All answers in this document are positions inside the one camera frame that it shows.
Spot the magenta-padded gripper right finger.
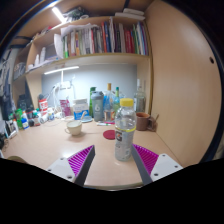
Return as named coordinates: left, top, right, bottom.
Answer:
left=130, top=143, right=184, bottom=186

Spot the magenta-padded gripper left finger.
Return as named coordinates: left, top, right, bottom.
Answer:
left=45, top=144, right=96, bottom=187

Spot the clear yellow-capped drink bottle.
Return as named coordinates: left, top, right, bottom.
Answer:
left=114, top=97, right=137, bottom=162

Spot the cream ceramic cup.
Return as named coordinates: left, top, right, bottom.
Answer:
left=64, top=119, right=83, bottom=136

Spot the spoon in brown mug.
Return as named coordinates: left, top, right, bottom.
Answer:
left=151, top=113, right=160, bottom=125

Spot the brown ceramic mug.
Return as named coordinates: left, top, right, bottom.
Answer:
left=135, top=111, right=154, bottom=132

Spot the light blue hair brush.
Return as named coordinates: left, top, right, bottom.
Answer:
left=80, top=115, right=94, bottom=124

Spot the spoon in cream cup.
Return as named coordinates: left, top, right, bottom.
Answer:
left=79, top=111, right=88, bottom=123

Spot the small white plastic bottle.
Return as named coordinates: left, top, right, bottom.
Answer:
left=46, top=107, right=55, bottom=122

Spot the flat round red coaster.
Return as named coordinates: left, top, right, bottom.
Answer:
left=102, top=129, right=117, bottom=141

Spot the magenta pouch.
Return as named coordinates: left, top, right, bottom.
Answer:
left=59, top=99, right=72, bottom=118

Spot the blue and white box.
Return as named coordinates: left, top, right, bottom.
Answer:
left=72, top=98, right=90, bottom=121

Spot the red and white canister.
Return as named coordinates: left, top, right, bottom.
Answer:
left=38, top=98, right=49, bottom=116

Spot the clear glass liquor bottle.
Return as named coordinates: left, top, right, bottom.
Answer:
left=133, top=78, right=147, bottom=114

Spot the amber-capped bottle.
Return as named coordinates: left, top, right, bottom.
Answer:
left=103, top=82, right=114, bottom=121

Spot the green-capped clear bottle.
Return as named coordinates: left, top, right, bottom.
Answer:
left=113, top=86, right=121, bottom=116

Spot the white power socket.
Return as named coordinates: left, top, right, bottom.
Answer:
left=56, top=80, right=72, bottom=90

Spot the white under-shelf light bar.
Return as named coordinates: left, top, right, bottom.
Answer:
left=43, top=65, right=80, bottom=76

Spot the wooden shelf unit with books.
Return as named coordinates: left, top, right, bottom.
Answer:
left=13, top=12, right=154, bottom=88

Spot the ceiling tube light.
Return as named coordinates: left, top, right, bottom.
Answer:
left=51, top=6, right=67, bottom=24

